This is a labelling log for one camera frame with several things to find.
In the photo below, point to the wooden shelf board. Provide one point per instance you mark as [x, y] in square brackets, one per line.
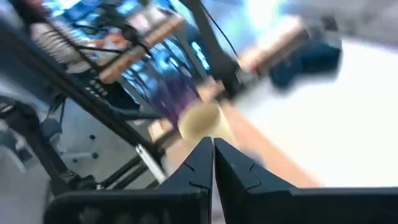
[267, 155]

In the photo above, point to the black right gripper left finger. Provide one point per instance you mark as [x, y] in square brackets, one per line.
[199, 168]

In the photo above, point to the purple faceted plastic tumbler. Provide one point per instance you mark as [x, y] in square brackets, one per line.
[177, 99]

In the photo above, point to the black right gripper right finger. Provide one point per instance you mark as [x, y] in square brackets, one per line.
[233, 174]

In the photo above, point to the dark blue cloth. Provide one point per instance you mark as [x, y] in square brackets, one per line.
[308, 65]

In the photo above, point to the cream plastic cup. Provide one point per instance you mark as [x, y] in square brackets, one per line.
[199, 121]

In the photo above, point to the silver metal bracket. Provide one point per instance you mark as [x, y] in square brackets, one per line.
[150, 163]

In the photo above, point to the black table frame bar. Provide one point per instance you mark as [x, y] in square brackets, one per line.
[77, 90]

